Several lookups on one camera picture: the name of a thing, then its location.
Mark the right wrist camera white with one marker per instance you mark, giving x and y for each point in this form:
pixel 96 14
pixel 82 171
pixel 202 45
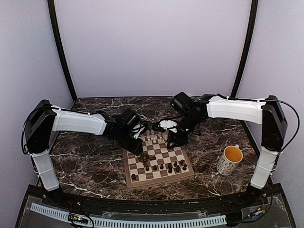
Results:
pixel 164 125

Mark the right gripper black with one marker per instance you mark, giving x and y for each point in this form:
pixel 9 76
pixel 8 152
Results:
pixel 181 140

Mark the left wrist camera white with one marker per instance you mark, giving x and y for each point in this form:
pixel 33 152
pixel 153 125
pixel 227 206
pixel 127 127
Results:
pixel 140 128

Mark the wooden chess board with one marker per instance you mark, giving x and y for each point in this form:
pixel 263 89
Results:
pixel 154 143

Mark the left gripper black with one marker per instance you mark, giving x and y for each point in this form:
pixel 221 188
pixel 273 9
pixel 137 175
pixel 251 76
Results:
pixel 136 148

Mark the black front rail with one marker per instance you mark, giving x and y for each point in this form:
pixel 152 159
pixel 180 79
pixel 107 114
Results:
pixel 233 203

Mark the patterned mug yellow inside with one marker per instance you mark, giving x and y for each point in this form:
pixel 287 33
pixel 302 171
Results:
pixel 229 161

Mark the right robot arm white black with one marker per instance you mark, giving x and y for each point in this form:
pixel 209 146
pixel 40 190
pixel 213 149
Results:
pixel 267 113

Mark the left black frame post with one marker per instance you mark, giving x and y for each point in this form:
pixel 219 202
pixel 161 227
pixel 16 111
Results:
pixel 60 49

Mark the pile of dark chess pieces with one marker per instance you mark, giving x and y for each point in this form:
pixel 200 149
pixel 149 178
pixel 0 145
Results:
pixel 144 158

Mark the black frame post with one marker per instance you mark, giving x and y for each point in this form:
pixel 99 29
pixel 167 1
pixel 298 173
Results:
pixel 246 47
pixel 60 49

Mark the white slotted cable duct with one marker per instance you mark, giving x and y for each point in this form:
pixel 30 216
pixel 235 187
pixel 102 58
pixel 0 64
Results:
pixel 80 221

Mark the right black frame post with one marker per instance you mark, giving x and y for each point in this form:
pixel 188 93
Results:
pixel 246 47

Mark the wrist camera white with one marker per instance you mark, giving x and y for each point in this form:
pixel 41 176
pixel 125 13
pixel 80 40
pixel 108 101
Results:
pixel 140 128
pixel 164 125

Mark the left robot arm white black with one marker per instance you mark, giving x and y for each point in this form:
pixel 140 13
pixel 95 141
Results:
pixel 46 119

